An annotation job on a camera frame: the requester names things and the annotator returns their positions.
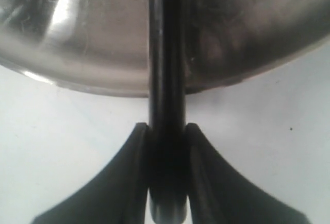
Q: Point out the round stainless steel plate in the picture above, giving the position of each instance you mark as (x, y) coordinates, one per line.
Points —
(100, 46)

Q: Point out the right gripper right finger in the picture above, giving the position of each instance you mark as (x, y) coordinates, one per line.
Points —
(219, 194)

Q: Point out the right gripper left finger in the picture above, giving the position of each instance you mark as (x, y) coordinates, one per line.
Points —
(116, 195)

